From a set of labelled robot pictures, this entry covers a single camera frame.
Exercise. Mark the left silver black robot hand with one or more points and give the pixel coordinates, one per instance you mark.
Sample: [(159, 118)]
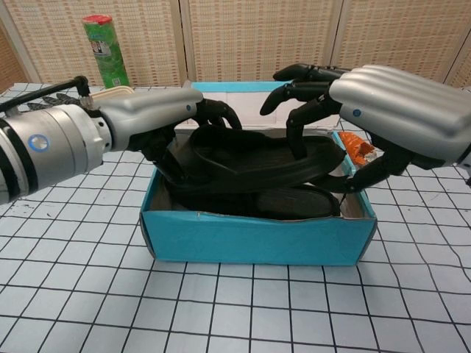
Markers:
[(154, 106)]

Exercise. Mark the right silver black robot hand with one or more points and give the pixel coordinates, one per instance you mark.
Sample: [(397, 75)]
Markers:
[(397, 106)]

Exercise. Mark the black rubber slipper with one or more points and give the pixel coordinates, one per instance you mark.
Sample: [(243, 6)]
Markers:
[(294, 202), (250, 158)]

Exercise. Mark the blue cardboard shoe box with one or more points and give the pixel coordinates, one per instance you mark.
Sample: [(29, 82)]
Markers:
[(257, 242)]

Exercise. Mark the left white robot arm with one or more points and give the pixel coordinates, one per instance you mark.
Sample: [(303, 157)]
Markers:
[(55, 147)]

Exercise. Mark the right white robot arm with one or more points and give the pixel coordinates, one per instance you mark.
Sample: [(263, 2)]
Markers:
[(466, 160)]

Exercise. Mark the beige food container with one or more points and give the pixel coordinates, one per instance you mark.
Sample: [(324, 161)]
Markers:
[(110, 92)]

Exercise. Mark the crumpled orange snack bag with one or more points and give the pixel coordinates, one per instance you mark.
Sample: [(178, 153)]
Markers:
[(353, 145)]

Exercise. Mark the woven bamboo screen panel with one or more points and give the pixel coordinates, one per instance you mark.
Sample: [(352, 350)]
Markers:
[(9, 66), (257, 33), (397, 33), (147, 40), (461, 73)]

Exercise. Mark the green can with red lid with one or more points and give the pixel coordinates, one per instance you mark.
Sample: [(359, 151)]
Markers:
[(108, 55)]

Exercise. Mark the blue checkered tablecloth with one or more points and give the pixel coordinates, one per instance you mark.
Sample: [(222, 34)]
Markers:
[(235, 312)]

